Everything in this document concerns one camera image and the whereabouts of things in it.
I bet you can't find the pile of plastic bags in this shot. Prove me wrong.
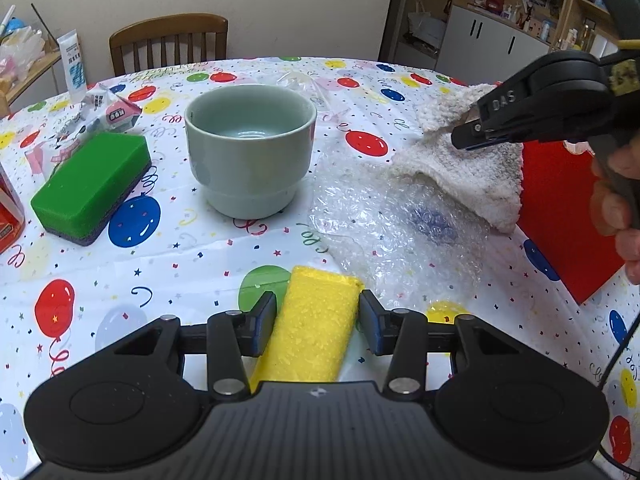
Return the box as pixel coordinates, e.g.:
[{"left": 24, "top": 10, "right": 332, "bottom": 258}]
[{"left": 0, "top": 25, "right": 48, "bottom": 86}]

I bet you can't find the clear plastic bag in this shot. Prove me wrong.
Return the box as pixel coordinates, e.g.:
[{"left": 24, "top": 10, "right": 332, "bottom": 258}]
[{"left": 277, "top": 67, "right": 351, "bottom": 126}]

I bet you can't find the wooden top side cabinet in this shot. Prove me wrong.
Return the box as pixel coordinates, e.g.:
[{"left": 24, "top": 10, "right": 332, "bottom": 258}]
[{"left": 0, "top": 40, "right": 63, "bottom": 116}]

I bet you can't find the red container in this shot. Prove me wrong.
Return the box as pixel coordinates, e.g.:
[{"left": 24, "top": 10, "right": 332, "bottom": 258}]
[{"left": 0, "top": 160, "right": 26, "bottom": 255}]

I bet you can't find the red cardboard box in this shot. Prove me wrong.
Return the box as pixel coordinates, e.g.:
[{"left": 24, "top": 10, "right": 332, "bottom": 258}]
[{"left": 515, "top": 140, "right": 626, "bottom": 306}]

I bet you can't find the white tube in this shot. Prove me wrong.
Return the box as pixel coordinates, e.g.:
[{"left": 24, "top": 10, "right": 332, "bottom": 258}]
[{"left": 56, "top": 29, "right": 87, "bottom": 95}]

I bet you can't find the wooden chair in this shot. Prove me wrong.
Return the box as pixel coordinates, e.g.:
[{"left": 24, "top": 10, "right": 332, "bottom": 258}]
[{"left": 109, "top": 14, "right": 229, "bottom": 77}]

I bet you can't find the white fluffy sock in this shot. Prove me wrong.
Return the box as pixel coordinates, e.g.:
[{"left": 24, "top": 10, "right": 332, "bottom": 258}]
[{"left": 390, "top": 82, "right": 524, "bottom": 234}]

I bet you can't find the yellow sponge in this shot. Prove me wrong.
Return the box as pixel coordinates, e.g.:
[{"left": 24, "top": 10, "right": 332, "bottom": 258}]
[{"left": 249, "top": 266, "right": 364, "bottom": 393}]

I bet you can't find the white paper bag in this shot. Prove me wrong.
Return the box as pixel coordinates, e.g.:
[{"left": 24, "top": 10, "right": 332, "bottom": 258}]
[{"left": 407, "top": 0, "right": 446, "bottom": 48}]

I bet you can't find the pale green ceramic cup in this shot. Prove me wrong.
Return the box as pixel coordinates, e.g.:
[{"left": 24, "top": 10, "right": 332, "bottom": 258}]
[{"left": 184, "top": 84, "right": 318, "bottom": 220}]

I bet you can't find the green sponge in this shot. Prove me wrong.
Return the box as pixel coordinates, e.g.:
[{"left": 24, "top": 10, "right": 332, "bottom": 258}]
[{"left": 30, "top": 132, "right": 152, "bottom": 247}]

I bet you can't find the black cable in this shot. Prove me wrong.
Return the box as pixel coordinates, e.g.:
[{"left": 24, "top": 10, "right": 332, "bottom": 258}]
[{"left": 597, "top": 310, "right": 640, "bottom": 471}]

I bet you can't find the person's right hand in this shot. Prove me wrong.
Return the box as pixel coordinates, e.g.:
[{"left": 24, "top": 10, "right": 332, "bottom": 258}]
[{"left": 591, "top": 140, "right": 640, "bottom": 286}]

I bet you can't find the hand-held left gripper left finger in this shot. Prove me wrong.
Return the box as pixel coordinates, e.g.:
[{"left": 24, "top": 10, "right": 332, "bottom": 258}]
[{"left": 95, "top": 291, "right": 279, "bottom": 402}]

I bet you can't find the white cabinet with black handles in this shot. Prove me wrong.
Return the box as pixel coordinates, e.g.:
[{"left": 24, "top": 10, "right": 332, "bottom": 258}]
[{"left": 437, "top": 7, "right": 556, "bottom": 81}]

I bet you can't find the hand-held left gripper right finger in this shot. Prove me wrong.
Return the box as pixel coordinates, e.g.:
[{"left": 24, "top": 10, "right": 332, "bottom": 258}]
[{"left": 359, "top": 290, "right": 538, "bottom": 396}]

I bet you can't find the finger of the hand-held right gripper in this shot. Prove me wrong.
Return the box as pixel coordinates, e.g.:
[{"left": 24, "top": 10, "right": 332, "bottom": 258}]
[
  {"left": 451, "top": 120, "right": 526, "bottom": 151},
  {"left": 477, "top": 77, "right": 538, "bottom": 126}
]

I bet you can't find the clear bubble wrap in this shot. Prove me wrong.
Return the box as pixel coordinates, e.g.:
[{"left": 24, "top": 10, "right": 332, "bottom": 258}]
[{"left": 307, "top": 147, "right": 493, "bottom": 306}]

